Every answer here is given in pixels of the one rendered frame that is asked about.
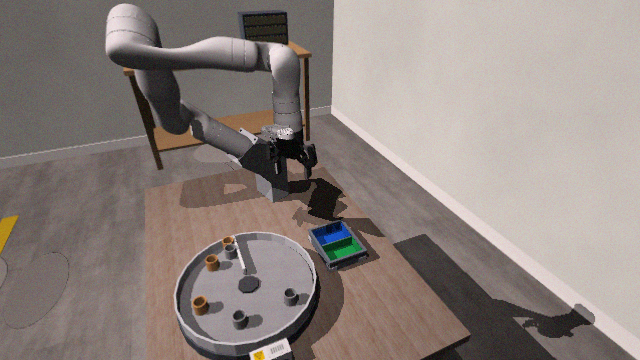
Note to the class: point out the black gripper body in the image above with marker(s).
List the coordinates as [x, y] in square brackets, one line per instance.
[295, 143]

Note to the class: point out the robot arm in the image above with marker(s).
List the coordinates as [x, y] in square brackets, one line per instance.
[132, 41]

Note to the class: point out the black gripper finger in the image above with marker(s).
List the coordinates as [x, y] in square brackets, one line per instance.
[306, 162]
[270, 144]

